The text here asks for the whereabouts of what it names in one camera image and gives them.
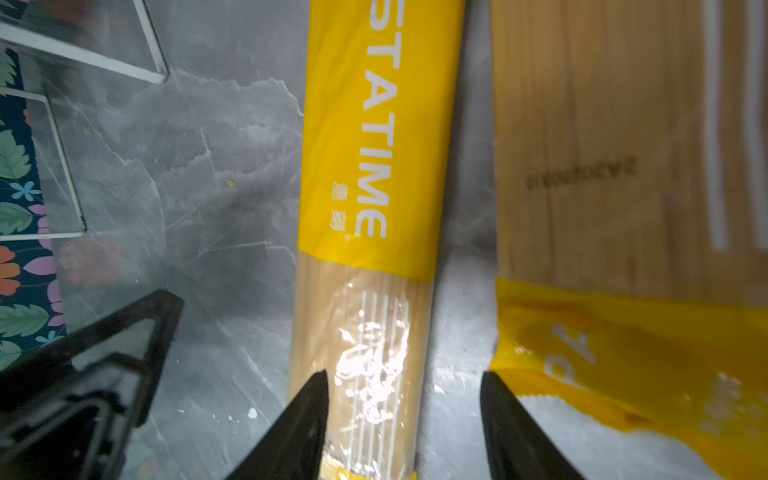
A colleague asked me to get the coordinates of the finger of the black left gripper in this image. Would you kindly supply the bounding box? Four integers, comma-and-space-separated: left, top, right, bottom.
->
1, 290, 184, 479

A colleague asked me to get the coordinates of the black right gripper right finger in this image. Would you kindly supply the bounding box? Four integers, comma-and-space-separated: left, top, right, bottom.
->
480, 371, 583, 480

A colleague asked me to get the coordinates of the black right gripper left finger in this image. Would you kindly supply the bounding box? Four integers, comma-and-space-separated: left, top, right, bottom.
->
229, 370, 329, 480

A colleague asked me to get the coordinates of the yellow pasta bag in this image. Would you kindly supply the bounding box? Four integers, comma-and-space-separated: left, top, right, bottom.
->
491, 1, 767, 479
290, 1, 465, 479

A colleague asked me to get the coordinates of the white metal wooden shelf rack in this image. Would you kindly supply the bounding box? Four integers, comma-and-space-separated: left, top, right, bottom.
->
1, 0, 169, 241

